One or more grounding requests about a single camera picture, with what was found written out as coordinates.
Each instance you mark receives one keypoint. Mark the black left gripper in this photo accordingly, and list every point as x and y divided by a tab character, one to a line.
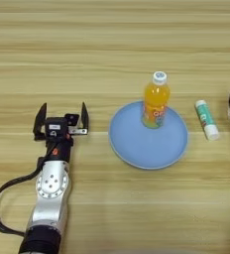
59	149

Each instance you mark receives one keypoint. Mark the orange juice bottle white cap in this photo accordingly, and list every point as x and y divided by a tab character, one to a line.
156	99

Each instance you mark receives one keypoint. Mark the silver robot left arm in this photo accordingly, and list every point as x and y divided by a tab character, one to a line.
51	195

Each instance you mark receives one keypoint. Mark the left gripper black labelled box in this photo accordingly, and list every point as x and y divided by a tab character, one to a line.
56	127

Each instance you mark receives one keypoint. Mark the green white glue stick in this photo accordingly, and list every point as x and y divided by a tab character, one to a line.
206	119

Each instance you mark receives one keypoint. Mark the round blue plate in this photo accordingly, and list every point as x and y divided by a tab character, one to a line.
146	145

